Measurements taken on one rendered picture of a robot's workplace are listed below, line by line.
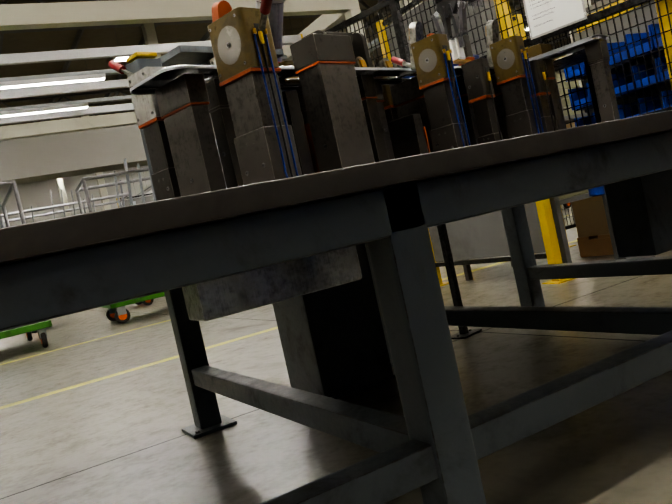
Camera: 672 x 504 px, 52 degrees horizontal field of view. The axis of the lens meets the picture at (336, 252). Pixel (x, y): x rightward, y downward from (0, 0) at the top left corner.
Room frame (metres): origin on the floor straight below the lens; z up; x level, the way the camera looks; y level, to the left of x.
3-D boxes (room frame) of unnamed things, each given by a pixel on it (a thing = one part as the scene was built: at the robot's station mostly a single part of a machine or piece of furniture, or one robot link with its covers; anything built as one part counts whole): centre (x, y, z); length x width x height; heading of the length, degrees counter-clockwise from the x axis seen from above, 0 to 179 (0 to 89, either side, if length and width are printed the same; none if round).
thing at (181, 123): (1.48, 0.25, 0.84); 0.12 x 0.05 x 0.29; 45
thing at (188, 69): (1.91, -0.19, 1.00); 1.38 x 0.22 x 0.02; 135
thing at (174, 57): (2.00, 0.20, 1.16); 0.37 x 0.14 x 0.02; 135
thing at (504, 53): (2.06, -0.64, 0.87); 0.12 x 0.07 x 0.35; 45
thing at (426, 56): (1.83, -0.37, 0.87); 0.12 x 0.07 x 0.35; 45
